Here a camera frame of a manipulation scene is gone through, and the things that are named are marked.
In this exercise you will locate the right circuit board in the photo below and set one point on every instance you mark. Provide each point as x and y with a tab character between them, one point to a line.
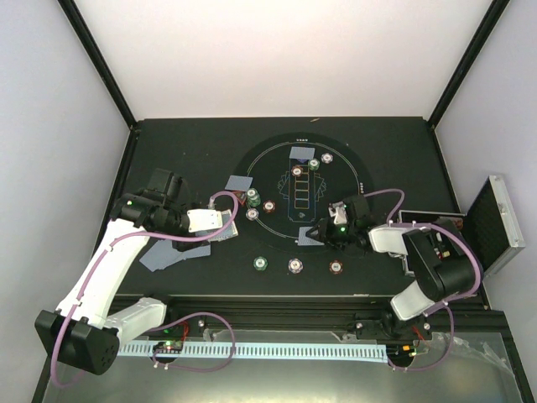
408	351

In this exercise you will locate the round black poker mat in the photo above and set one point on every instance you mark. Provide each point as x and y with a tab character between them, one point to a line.
300	201

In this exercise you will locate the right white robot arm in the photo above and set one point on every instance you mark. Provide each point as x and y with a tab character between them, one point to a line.
443	265

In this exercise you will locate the card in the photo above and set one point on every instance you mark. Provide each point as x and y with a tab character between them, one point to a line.
239	183
304	240
302	153

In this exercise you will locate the green chip stack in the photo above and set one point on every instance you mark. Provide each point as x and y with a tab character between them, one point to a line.
260	263

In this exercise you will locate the loose cards on table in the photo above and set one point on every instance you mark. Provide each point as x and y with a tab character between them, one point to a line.
162	255

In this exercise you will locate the green chips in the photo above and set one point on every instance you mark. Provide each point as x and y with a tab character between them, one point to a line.
314	164
253	198

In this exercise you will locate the orange chips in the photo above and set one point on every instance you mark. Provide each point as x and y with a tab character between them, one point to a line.
297	171
269	206

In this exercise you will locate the blue chips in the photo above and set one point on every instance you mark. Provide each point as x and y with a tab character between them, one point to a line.
327	158
252	214

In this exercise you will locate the blue playing card deck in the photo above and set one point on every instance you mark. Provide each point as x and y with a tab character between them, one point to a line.
225	219

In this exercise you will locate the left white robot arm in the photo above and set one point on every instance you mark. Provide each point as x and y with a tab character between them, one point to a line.
81	332

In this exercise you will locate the white slotted cable duct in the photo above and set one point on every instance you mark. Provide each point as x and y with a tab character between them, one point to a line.
280	351

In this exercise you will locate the aluminium poker case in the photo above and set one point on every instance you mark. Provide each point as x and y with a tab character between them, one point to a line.
489	226

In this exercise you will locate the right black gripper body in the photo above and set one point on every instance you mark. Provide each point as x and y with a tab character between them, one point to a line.
340	237

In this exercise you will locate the red triangle all-in marker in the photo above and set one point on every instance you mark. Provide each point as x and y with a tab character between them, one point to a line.
241	196

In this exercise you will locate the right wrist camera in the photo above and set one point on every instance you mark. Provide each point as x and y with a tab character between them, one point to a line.
338	213

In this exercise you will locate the circuit board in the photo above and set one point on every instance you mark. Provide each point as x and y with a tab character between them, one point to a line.
168	347
408	351

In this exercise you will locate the left circuit board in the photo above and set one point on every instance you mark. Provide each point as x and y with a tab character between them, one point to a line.
168	347

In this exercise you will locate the white card box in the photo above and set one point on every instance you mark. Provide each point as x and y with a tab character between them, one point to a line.
230	232

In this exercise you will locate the blue white chip stack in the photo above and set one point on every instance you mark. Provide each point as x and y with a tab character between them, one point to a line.
295	266

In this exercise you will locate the orange black chip stack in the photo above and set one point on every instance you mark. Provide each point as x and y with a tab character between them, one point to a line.
335	267

